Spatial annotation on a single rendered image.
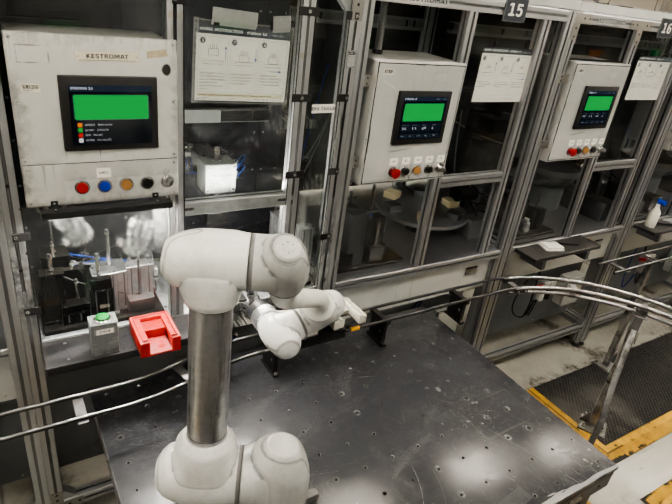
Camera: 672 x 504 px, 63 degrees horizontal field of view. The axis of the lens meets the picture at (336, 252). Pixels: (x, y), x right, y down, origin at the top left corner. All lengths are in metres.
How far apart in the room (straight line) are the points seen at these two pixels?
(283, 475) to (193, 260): 0.61
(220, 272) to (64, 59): 0.74
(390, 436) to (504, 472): 0.38
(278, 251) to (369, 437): 0.96
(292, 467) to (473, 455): 0.73
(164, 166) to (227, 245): 0.62
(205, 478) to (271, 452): 0.17
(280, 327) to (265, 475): 0.46
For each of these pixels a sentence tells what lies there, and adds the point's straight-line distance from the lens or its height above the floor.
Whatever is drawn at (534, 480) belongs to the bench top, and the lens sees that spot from 2.01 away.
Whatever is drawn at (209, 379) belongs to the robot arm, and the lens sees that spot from 1.35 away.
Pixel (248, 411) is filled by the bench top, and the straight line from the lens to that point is 1.98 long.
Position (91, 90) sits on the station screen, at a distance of 1.63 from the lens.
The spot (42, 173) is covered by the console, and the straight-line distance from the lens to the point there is 1.70.
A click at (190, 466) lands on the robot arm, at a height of 0.93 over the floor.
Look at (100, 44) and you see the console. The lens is 1.64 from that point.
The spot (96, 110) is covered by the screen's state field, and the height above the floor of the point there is 1.64.
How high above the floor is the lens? 2.05
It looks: 27 degrees down
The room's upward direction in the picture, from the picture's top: 8 degrees clockwise
